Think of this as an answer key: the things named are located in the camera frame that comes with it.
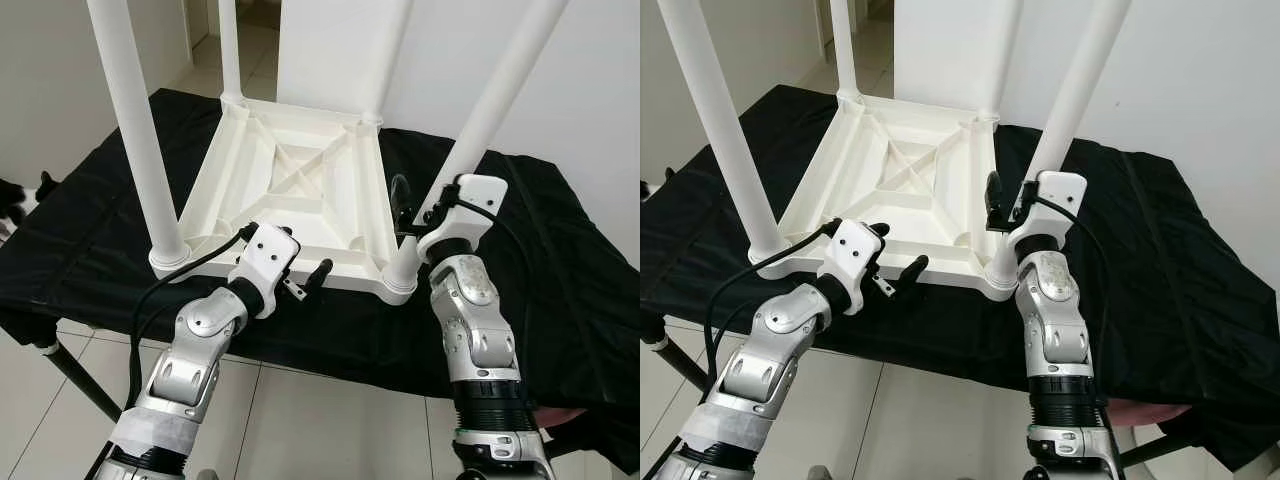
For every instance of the grey left robot foot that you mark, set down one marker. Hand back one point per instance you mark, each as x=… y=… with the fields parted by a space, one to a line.
x=208 y=474
x=818 y=473

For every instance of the black metal frame leg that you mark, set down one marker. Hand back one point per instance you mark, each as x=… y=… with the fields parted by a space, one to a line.
x=1155 y=450
x=568 y=442
x=85 y=385
x=685 y=362

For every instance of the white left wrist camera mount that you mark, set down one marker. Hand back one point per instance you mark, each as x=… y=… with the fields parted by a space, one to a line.
x=850 y=250
x=265 y=255

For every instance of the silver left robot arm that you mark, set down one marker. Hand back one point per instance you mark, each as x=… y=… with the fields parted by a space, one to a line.
x=190 y=360
x=770 y=355

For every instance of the pink stool seat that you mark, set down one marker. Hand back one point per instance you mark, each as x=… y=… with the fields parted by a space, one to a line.
x=565 y=414
x=1150 y=412

